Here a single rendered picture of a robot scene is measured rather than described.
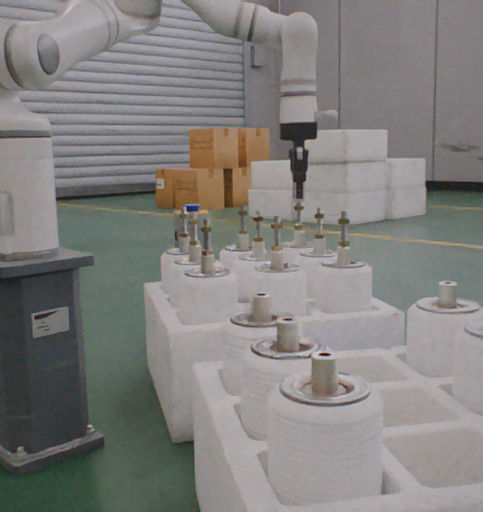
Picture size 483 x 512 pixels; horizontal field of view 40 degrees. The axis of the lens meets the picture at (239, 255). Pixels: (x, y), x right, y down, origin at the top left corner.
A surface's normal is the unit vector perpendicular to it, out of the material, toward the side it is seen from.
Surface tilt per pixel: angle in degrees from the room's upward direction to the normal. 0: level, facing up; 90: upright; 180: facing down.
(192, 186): 90
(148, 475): 0
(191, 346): 90
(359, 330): 90
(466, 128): 90
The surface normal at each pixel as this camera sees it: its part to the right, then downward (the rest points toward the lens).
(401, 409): 0.19, 0.15
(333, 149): -0.73, 0.12
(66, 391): 0.67, 0.11
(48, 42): 0.93, -0.14
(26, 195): 0.41, 0.14
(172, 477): -0.02, -0.99
